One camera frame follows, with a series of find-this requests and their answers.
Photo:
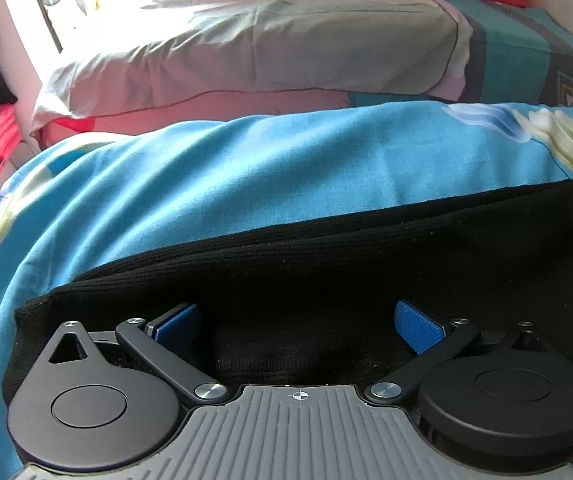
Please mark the grey pillow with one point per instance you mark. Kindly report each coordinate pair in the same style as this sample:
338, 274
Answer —
266, 45

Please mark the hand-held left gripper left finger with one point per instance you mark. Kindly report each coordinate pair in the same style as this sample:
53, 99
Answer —
179, 327

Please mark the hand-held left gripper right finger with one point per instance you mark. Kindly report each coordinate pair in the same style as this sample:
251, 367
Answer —
419, 327

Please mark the black pants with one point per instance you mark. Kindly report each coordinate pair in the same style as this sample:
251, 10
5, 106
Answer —
316, 270

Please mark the teal striped pillow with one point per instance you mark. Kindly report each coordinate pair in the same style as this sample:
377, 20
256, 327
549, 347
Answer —
516, 45

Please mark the blue floral bed sheet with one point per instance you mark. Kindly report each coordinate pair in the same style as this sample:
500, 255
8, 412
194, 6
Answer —
216, 175

